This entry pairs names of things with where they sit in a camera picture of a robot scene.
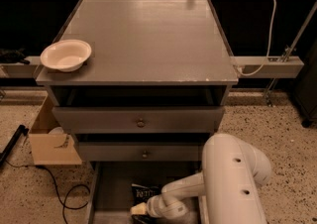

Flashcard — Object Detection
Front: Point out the round middle drawer knob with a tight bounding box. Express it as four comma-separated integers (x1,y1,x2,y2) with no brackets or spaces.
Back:
142,151,149,160

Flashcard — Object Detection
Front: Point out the white hanging cable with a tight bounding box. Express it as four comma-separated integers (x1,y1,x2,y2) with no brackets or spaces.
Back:
236,0,277,77

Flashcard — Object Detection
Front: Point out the cardboard box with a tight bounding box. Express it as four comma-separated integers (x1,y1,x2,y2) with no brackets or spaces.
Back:
28,95,83,167

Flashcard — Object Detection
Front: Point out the black object on rail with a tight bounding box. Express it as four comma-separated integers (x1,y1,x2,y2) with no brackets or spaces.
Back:
0,49,30,64

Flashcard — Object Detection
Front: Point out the grey drawer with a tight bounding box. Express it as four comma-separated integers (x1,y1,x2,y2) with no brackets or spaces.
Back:
53,86,224,134
76,133,210,162
86,161,209,224

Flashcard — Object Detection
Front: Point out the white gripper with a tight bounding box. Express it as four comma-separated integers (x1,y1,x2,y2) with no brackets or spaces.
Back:
130,195,166,218

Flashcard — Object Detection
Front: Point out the dark cart at right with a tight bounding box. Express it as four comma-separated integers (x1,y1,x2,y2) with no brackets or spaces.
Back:
292,41,317,128

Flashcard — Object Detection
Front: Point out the grey top drawer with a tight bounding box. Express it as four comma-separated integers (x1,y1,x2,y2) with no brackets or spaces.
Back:
53,86,224,134

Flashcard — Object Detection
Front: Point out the grey bottom drawer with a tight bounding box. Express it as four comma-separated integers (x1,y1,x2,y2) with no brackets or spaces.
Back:
86,161,209,224

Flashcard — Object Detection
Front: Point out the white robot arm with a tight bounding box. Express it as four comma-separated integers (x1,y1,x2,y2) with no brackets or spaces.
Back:
131,134,271,224

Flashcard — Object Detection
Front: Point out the white bowl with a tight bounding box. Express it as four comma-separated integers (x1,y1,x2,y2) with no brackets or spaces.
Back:
40,40,92,72

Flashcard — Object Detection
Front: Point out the grey middle drawer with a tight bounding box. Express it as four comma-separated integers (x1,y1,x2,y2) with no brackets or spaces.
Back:
76,133,210,162

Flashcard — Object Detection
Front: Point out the grey drawer cabinet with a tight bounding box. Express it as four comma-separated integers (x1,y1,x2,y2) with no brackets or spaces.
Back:
35,0,240,169

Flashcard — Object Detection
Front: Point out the black bar on floor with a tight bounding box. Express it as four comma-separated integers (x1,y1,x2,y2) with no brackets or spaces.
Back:
0,125,29,167

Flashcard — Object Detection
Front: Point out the round top drawer knob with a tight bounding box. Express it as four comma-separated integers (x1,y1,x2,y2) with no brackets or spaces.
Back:
137,119,145,128

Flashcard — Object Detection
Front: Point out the round drawer knob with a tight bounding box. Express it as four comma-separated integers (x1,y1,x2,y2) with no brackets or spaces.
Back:
137,119,145,128
142,151,149,160

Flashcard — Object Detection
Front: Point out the blue chip bag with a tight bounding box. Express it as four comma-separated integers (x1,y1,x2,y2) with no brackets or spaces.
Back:
131,183,160,224

